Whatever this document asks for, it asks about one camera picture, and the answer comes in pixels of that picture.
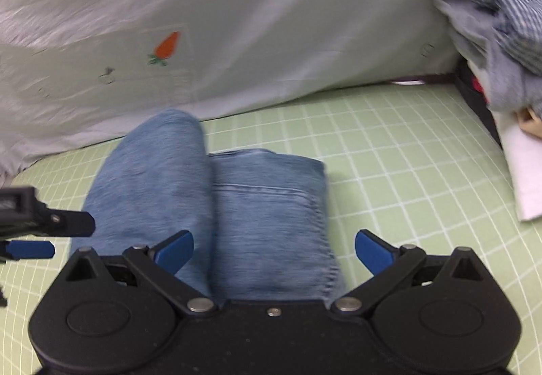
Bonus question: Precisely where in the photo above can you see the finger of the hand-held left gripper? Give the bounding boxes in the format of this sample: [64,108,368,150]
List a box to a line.
[0,239,56,262]
[40,210,96,238]

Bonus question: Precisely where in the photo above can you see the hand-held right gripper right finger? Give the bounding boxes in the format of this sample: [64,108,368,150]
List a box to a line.
[330,230,492,314]

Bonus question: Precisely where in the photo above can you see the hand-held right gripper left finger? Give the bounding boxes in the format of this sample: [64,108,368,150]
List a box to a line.
[63,230,216,314]

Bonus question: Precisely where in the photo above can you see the blue denim jeans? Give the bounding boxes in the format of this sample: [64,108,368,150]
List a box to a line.
[80,109,350,301]

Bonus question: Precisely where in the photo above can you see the white garment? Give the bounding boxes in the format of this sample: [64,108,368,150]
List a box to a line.
[493,106,542,223]

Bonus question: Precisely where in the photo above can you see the black garment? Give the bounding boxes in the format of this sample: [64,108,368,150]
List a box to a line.
[453,61,504,147]

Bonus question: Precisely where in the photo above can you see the beige garment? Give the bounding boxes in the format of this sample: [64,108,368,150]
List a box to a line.
[517,106,542,134]

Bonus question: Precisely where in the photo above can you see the grey garment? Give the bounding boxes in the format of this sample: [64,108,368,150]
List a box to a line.
[434,0,542,113]

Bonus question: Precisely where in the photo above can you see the grey carrot print sheet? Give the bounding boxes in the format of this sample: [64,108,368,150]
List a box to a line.
[0,0,542,185]

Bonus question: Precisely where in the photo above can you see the blue striped shirt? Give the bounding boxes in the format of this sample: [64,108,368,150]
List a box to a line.
[451,0,542,77]

